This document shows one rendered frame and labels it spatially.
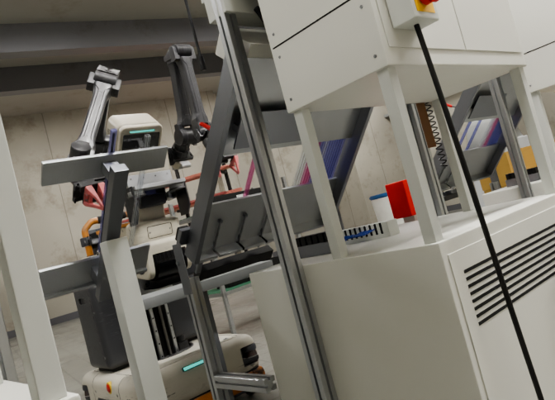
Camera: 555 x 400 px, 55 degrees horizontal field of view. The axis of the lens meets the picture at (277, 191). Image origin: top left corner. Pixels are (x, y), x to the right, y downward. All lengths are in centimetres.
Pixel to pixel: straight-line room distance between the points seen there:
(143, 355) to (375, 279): 67
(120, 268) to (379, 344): 71
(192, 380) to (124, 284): 97
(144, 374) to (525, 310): 98
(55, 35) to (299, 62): 617
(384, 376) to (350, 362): 10
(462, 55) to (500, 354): 71
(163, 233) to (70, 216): 819
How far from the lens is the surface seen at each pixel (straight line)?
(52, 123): 1094
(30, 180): 1064
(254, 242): 197
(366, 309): 131
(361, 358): 137
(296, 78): 134
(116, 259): 153
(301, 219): 215
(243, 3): 153
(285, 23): 137
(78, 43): 738
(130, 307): 154
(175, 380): 238
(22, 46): 725
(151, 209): 248
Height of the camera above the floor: 75
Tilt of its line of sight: 3 degrees up
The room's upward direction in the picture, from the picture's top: 15 degrees counter-clockwise
